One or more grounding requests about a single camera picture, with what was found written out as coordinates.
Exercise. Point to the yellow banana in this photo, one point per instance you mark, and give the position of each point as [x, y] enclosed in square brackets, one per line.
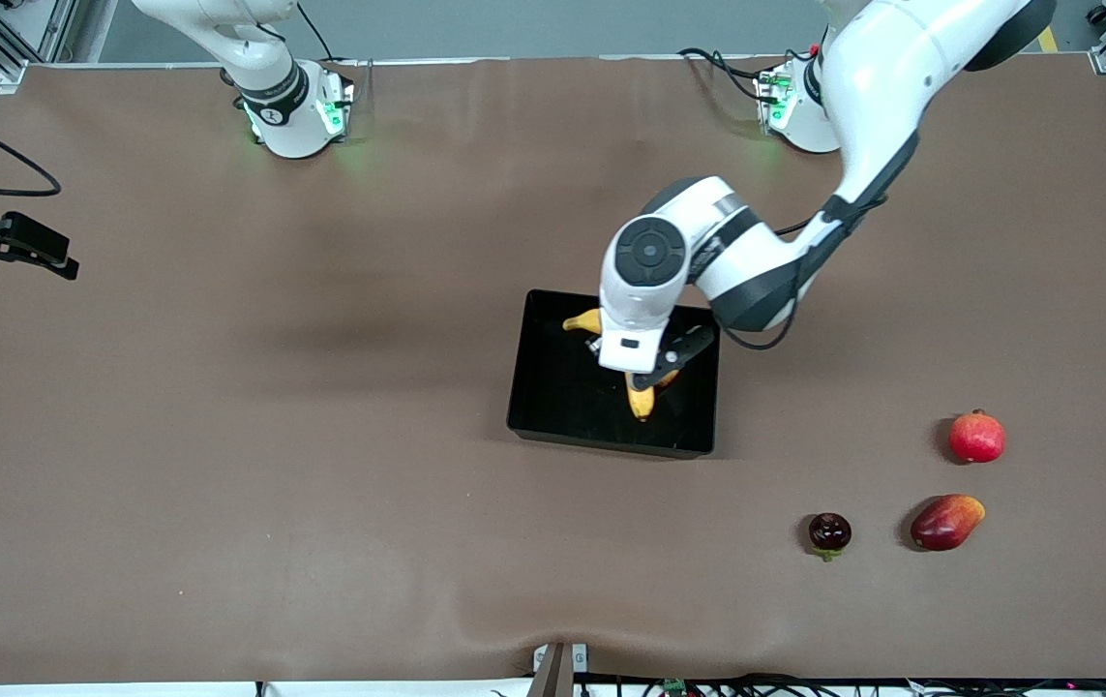
[642, 402]

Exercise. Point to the black plastic box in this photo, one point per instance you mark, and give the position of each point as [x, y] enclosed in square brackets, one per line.
[562, 407]

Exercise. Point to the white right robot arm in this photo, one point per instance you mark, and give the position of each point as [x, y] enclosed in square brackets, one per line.
[286, 116]

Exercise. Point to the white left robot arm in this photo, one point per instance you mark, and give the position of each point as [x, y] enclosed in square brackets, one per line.
[881, 77]

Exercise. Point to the dark purple mangosteen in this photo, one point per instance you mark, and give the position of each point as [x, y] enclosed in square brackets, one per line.
[829, 532]

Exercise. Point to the red pomegranate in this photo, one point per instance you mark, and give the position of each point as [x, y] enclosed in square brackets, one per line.
[977, 438]

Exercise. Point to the red orange mango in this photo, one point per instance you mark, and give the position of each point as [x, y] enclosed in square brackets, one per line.
[944, 524]

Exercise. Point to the table cover mat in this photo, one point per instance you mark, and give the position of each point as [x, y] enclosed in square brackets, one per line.
[320, 387]

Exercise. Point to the black caster wheel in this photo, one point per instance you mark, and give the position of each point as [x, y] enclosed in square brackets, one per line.
[1098, 15]

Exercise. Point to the grey metal table bracket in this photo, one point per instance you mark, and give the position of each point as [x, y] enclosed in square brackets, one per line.
[580, 658]

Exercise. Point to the dark camera stand post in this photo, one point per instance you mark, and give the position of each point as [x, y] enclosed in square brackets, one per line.
[552, 678]

